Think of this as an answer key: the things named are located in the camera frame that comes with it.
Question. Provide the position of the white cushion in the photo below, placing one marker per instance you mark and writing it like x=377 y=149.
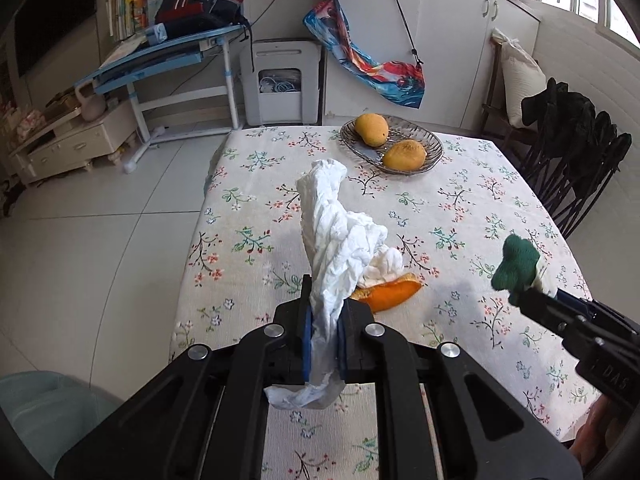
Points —
x=522 y=80

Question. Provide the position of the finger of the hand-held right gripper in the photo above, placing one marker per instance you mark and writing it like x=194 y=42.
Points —
x=580 y=302
x=550 y=312

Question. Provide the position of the black chair with clothes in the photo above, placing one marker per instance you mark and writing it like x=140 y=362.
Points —
x=565 y=120

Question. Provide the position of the black folding chair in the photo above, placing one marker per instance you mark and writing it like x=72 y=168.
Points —
x=600 y=195

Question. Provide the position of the orange fruit peel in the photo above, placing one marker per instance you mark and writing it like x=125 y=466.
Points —
x=392 y=292

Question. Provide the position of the green cloth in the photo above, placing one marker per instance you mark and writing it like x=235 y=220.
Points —
x=515 y=265

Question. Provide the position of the blue study desk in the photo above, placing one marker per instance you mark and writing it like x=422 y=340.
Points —
x=150 y=60

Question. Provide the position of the long white tissue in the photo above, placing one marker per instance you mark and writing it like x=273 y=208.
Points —
x=330 y=230

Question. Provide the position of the colourful printed bag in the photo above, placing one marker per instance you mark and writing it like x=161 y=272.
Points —
x=350 y=50

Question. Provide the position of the white floral tablecloth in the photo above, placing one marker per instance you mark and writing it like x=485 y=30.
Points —
x=250 y=210

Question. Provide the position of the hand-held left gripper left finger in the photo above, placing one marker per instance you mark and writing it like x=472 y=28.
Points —
x=306 y=332

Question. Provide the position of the person's right hand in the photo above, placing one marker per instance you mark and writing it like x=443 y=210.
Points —
x=597 y=432

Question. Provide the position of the black television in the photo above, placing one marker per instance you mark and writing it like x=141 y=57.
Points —
x=55 y=15

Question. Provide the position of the white wall cabinet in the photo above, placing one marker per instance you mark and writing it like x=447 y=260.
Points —
x=450 y=35

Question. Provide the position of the glass fruit plate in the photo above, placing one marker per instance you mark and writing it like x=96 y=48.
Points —
x=397 y=135

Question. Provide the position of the white air purifier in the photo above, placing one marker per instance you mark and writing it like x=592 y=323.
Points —
x=280 y=60

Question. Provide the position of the teal stool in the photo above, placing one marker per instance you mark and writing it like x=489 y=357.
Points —
x=45 y=410

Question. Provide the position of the yellow mango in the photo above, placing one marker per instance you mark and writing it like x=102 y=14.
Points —
x=372 y=130
x=404 y=155

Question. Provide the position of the white television cabinet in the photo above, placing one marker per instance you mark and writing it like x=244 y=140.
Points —
x=75 y=145

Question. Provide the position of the pale pink jug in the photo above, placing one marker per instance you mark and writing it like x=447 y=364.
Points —
x=92 y=105

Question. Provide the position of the dark striped backpack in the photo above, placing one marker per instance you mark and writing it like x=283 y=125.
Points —
x=200 y=2

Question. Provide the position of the pink flower bouquet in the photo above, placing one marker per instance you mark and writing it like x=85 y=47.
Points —
x=27 y=122

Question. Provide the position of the row of books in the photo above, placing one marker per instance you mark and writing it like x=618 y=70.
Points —
x=127 y=15

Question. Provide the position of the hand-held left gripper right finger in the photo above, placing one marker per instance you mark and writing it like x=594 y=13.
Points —
x=342 y=342

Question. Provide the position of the wooden chair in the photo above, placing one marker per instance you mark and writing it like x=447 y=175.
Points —
x=495 y=110

